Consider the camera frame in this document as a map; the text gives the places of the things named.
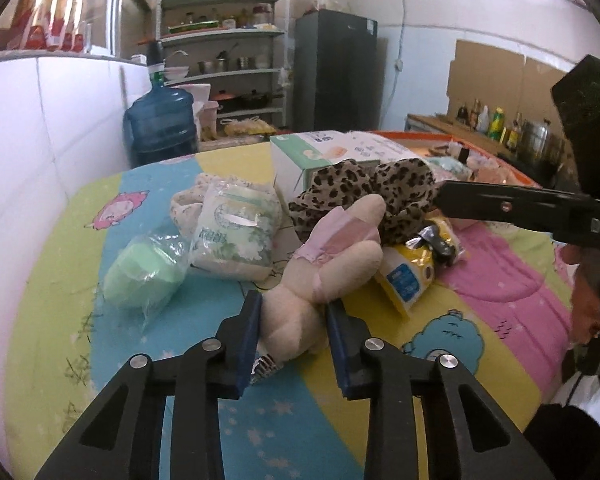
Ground black wok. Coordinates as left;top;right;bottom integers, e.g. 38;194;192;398
240;90;283;110

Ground steel steamer pot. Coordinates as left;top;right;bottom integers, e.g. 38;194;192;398
520;119;553;166

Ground colourful cartoon printed quilt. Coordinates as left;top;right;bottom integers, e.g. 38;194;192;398
15;130;581;480

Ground white metal shelf rack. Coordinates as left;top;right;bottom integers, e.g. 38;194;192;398
157;0;293;133

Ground row of jars and bottles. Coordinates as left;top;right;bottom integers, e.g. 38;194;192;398
182;4;273;28

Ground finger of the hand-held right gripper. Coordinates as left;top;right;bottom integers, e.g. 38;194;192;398
436;180;581;236

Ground black clip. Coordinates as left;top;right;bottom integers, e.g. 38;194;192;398
419;225;456;266

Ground row of condiment bottles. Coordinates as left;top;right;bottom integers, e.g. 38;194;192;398
455;97;523;153

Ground white floral fabric scrunchie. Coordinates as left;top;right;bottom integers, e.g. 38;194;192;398
170;172;221;236

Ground green white tissue box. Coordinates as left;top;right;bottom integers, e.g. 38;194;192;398
270;130;368;201

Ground steel basin with ladle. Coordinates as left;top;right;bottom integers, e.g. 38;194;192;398
197;42;238;73

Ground beige plush bunny pink dress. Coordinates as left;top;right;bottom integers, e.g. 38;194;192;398
257;194;386;361

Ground wall cable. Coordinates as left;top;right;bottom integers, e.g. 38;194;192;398
382;0;411;126

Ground dark grey fridge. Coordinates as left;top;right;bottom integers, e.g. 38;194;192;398
292;9;378;133

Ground blue water jug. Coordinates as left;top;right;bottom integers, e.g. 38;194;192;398
124;85;201;168

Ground egg tray in bag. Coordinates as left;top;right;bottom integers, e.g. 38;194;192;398
220;116;276;136

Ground kitchen counter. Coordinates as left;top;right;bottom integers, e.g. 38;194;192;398
405;112;556;186

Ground green sponge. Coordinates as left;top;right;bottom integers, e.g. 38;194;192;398
102;230;191;331

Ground leopard print scrunchie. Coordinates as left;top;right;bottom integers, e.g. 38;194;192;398
287;157;438;248

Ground red gold liquor bottle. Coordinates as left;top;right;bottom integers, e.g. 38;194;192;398
40;0;63;52
55;0;77;52
11;0;46;52
70;0;87;54

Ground green tray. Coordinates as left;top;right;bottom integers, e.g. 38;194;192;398
169;20;221;33

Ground peach sponge in plastic bag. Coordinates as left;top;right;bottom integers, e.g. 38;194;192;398
472;159;512;184

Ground orange cardboard box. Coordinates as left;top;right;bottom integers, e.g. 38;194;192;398
370;129;548;190

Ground yellow snack packet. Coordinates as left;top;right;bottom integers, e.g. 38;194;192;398
374;214;473;320

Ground sliding window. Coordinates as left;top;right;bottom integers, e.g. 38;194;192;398
0;0;151;61

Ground green tissue pack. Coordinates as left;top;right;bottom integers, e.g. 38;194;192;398
189;182;283;281
427;156;473;182

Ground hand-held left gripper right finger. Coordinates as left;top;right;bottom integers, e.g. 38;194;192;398
325;300;556;480

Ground black water pump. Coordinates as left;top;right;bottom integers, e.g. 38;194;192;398
147;40;188;88

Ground person's right forearm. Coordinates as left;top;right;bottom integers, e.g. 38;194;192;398
524;340;600;480

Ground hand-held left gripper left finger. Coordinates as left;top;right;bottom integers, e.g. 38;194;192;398
34;290;264;480

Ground person's right hand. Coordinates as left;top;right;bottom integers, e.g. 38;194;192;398
570;247;600;343

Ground wooden cutting board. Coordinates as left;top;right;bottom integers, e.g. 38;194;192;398
410;112;461;133

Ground cardboard wall sheets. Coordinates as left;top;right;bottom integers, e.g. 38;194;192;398
447;39;586;116

